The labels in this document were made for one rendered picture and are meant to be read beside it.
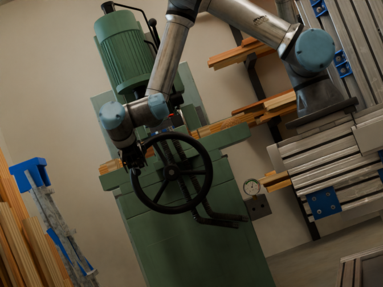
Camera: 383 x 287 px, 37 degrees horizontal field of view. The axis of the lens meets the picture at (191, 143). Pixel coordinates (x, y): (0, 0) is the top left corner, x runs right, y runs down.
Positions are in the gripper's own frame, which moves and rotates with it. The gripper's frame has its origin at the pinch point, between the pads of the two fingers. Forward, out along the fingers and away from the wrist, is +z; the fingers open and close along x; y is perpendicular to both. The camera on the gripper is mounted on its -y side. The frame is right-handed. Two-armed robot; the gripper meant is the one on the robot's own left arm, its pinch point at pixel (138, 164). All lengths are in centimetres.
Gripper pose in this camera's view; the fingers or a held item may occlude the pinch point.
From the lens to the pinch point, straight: 194.2
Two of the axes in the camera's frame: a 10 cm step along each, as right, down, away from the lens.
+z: 1.7, 5.1, 8.4
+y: 2.9, 7.9, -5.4
